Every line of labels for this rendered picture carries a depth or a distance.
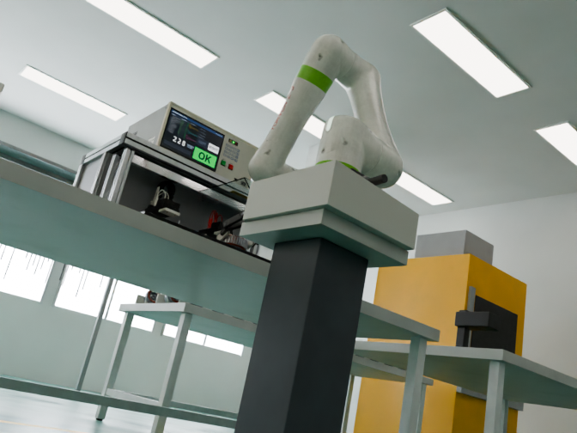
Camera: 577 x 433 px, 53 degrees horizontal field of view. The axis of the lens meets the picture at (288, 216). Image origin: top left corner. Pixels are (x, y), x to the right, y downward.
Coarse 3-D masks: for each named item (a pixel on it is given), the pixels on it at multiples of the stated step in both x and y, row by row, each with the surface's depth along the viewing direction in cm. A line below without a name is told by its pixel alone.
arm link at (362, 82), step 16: (368, 64) 193; (336, 80) 193; (352, 80) 190; (368, 80) 189; (352, 96) 190; (368, 96) 185; (368, 112) 181; (384, 112) 184; (384, 128) 176; (384, 144) 166; (384, 160) 164; (400, 160) 169; (368, 176) 166; (400, 176) 170
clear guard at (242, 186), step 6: (234, 180) 217; (240, 180) 215; (246, 180) 211; (216, 186) 227; (222, 186) 226; (228, 186) 224; (234, 186) 223; (240, 186) 222; (246, 186) 220; (222, 192) 232; (228, 192) 231; (234, 192) 229; (240, 192) 228; (246, 192) 227; (234, 198) 236; (240, 198) 235; (246, 198) 233
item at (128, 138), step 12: (108, 144) 218; (120, 144) 208; (132, 144) 207; (144, 144) 211; (84, 156) 238; (96, 156) 225; (144, 156) 226; (156, 156) 213; (168, 156) 216; (180, 156) 219; (168, 168) 233; (180, 168) 219; (192, 168) 222; (204, 168) 226; (192, 180) 241; (204, 180) 226; (216, 180) 228; (228, 180) 232
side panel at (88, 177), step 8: (96, 160) 228; (104, 160) 217; (80, 168) 236; (88, 168) 232; (96, 168) 223; (80, 176) 236; (88, 176) 228; (96, 176) 216; (80, 184) 233; (88, 184) 224; (96, 184) 214
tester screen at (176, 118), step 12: (168, 120) 221; (180, 120) 225; (192, 120) 228; (168, 132) 221; (180, 132) 224; (192, 132) 227; (204, 132) 231; (192, 144) 227; (216, 144) 234; (216, 156) 233
